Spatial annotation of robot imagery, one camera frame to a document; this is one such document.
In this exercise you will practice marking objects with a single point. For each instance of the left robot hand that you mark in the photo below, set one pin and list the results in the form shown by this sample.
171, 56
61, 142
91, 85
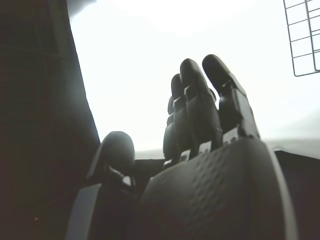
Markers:
215, 195

